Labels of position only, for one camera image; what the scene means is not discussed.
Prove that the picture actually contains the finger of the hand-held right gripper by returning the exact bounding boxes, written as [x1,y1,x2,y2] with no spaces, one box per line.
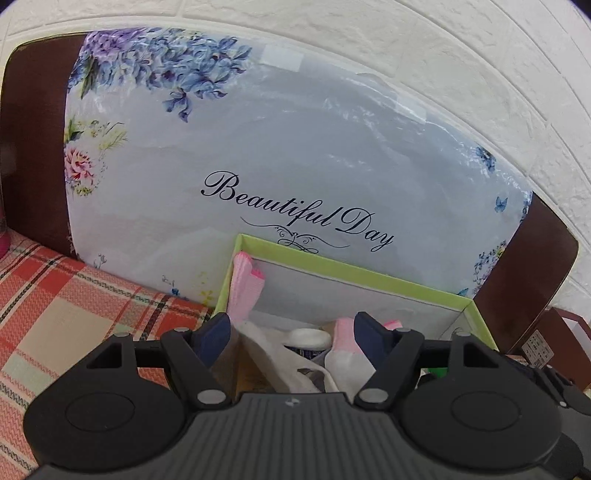
[505,356,583,409]

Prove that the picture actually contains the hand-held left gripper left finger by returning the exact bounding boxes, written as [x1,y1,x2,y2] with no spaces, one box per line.
[85,312,232,409]

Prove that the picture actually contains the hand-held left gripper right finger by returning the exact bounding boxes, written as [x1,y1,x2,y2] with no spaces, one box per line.
[355,311,502,409]

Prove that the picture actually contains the large light green box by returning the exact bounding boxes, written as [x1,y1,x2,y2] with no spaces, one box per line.
[212,233,499,398]

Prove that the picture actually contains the pink and white socks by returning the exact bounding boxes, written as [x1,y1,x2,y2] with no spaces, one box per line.
[231,251,333,393]

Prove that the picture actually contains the clear bottle with blue contents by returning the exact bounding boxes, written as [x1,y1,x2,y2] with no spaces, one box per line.
[284,328,333,361]

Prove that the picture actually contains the brown box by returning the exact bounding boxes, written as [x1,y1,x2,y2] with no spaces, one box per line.
[505,307,591,370]

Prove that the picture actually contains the red plaid blanket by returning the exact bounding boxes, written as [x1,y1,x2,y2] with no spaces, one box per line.
[0,231,218,480]

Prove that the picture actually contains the floral plastic bedding bag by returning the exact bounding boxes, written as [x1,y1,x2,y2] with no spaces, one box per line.
[65,28,534,324]

